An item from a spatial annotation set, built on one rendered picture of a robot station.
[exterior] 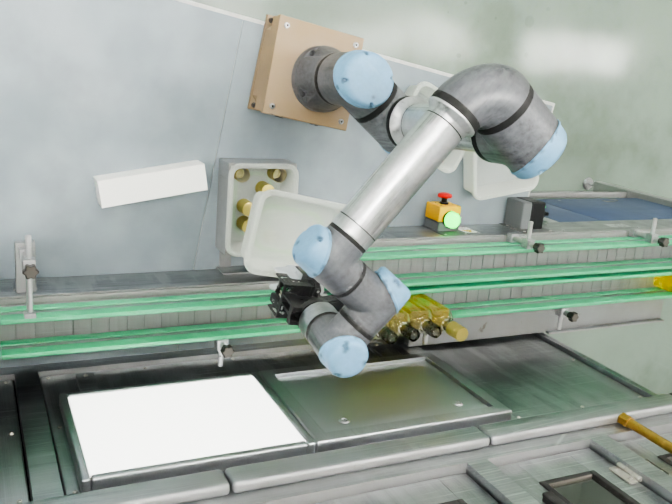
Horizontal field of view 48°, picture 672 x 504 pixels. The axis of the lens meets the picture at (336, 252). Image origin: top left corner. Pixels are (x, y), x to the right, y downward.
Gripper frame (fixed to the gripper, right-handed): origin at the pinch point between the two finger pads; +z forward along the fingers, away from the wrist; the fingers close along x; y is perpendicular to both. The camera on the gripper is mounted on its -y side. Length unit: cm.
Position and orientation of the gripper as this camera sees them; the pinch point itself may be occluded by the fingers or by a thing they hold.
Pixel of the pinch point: (290, 272)
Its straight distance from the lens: 156.3
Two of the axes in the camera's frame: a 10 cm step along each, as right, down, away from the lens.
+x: -2.6, 9.1, 3.2
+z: -3.9, -4.0, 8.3
